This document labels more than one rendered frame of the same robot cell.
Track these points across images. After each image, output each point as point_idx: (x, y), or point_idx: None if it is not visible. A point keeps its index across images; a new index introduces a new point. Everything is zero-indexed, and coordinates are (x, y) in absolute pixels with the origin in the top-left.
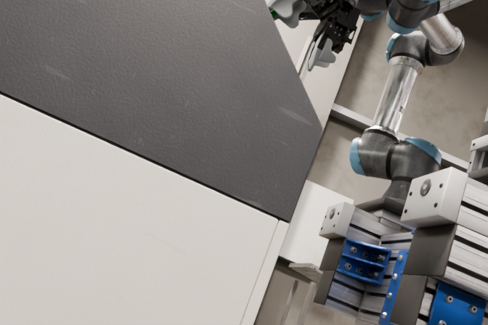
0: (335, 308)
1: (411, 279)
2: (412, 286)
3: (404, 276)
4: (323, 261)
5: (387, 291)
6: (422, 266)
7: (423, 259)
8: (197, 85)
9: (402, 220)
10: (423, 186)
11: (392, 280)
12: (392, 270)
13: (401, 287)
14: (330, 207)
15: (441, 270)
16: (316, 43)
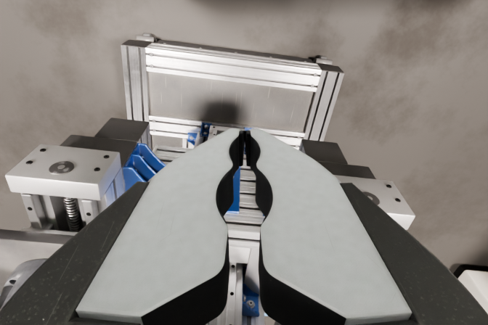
0: (298, 149)
1: (119, 137)
2: (116, 133)
3: (131, 140)
4: (363, 172)
5: (238, 180)
6: (102, 141)
7: (100, 145)
8: None
9: (112, 151)
10: (66, 168)
11: (234, 187)
12: (245, 198)
13: (136, 134)
14: (399, 211)
15: (71, 136)
16: (181, 227)
